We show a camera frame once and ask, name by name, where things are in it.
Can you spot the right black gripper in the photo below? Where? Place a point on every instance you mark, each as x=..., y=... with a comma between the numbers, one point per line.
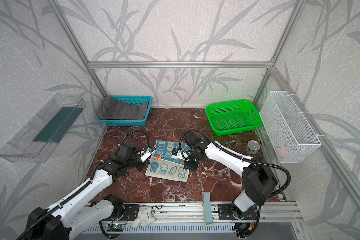
x=185, y=156

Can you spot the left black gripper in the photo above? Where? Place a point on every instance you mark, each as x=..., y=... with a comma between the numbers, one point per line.
x=139, y=159

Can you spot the teal patterned towel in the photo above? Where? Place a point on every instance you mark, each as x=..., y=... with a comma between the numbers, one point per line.
x=163, y=166

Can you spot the grey towel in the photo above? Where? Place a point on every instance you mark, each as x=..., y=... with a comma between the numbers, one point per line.
x=112, y=109

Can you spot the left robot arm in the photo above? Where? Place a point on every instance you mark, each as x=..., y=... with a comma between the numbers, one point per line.
x=66, y=219

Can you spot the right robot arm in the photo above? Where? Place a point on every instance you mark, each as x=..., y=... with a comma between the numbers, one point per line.
x=261, y=180

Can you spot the green plastic basket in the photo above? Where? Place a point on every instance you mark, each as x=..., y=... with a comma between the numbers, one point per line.
x=233, y=117

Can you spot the metal tin can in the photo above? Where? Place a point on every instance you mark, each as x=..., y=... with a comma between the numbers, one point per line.
x=252, y=147

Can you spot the grey blue sponge block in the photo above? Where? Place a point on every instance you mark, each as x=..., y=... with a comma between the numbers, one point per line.
x=207, y=209

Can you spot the teal plastic basket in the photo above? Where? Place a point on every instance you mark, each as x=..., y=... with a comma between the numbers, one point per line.
x=133, y=100

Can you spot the white plush toy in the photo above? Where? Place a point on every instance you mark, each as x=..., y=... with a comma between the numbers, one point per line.
x=145, y=217

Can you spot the green lit circuit board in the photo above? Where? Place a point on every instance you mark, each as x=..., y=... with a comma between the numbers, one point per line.
x=116, y=227

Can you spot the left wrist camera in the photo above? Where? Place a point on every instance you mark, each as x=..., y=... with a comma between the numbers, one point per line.
x=145, y=154

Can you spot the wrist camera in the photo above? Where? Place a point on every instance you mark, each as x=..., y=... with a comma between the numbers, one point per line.
x=145, y=154
x=177, y=154

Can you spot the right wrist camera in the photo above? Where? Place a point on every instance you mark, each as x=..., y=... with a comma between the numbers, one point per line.
x=177, y=154

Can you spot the pink item in wire basket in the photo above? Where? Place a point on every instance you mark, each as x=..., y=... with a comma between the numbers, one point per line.
x=283, y=152

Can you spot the white wire mesh basket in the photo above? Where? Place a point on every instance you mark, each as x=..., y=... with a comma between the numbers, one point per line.
x=287, y=127

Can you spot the clear plastic wall bin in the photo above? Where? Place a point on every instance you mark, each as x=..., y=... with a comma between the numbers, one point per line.
x=36, y=141

